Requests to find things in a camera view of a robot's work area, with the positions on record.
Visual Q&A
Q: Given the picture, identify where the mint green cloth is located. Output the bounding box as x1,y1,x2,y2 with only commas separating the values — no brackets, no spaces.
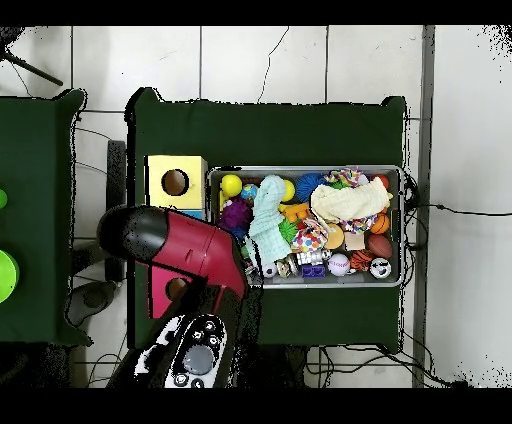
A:
244,174,294,267

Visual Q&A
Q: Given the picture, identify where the wooden box with three holes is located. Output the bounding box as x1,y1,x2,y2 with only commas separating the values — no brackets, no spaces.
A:
144,154,211,320

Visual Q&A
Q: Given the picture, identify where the shallow metal mesh bin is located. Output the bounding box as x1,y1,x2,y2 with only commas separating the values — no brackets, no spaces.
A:
207,165,405,289

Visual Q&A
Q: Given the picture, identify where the purple spiky ball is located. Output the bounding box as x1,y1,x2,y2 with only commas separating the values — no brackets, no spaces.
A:
218,196,253,233

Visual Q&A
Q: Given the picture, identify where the globe print ball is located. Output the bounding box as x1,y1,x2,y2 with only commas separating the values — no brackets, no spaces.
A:
240,183,259,206

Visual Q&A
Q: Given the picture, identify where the yellow smooth ball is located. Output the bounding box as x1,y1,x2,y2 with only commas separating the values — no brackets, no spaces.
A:
218,173,244,198

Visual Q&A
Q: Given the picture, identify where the orange plastic block toy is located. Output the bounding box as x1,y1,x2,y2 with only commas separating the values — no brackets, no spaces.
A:
279,202,312,224

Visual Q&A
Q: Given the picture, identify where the tan foam ball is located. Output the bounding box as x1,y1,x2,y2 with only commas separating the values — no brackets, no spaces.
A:
324,223,345,250

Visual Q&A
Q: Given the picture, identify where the cream yellow cloth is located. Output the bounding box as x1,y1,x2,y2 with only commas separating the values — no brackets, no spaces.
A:
310,177,394,224

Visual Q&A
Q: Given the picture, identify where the small orange basketball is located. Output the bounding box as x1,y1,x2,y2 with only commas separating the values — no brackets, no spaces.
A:
369,213,391,236

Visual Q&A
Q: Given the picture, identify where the silver topped drink can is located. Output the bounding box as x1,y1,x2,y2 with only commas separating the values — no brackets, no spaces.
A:
368,257,392,280

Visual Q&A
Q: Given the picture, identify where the dark green side table cloth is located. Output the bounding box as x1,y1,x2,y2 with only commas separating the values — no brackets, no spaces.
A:
0,89,94,347

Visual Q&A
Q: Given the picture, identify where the large bright green cup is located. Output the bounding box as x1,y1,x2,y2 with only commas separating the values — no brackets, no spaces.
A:
0,249,20,304

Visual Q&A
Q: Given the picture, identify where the black tripod leg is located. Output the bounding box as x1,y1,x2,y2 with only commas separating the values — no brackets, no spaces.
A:
0,47,64,87

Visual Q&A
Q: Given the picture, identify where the green stringy koosh ball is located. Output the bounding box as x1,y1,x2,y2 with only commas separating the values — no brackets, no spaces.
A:
278,219,299,245

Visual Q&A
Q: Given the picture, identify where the blue stringy koosh ball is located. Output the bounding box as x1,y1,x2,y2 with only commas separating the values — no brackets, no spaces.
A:
295,172,327,204

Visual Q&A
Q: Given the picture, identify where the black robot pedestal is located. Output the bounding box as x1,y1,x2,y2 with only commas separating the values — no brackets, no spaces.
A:
239,344,309,388

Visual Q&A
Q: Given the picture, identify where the black floor cable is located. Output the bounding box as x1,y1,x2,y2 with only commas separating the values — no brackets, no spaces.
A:
403,202,512,217

